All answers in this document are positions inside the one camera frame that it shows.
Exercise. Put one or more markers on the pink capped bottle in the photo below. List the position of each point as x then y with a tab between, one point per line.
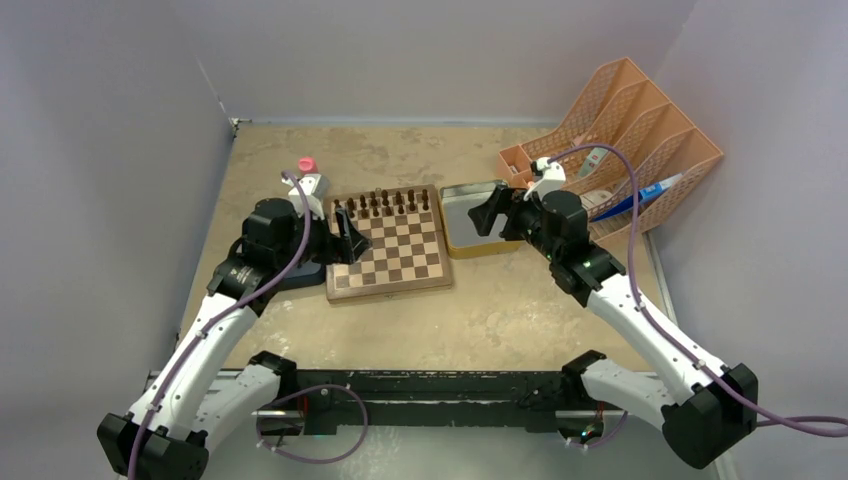
307	167

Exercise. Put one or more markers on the orange plastic file organizer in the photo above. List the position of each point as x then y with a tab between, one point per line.
648	139

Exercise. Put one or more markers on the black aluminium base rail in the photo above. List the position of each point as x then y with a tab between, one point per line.
415	398

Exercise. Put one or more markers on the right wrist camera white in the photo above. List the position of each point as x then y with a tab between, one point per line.
549	176

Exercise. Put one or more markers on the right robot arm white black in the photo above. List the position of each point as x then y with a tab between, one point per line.
696	400

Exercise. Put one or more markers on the white card pack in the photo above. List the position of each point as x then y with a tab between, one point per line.
591	161

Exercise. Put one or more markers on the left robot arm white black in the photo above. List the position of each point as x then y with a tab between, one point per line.
273	241

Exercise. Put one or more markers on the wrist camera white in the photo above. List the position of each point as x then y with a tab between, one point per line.
549	176
310	195

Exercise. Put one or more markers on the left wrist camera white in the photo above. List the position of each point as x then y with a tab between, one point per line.
310	195

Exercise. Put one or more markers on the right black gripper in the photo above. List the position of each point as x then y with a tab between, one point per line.
518	205

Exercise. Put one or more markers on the dark blue tin lid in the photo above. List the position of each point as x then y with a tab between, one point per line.
303	276

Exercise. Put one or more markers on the wooden chess board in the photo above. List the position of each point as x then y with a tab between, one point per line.
408	251

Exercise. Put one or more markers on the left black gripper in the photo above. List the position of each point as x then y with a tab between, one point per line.
336	248

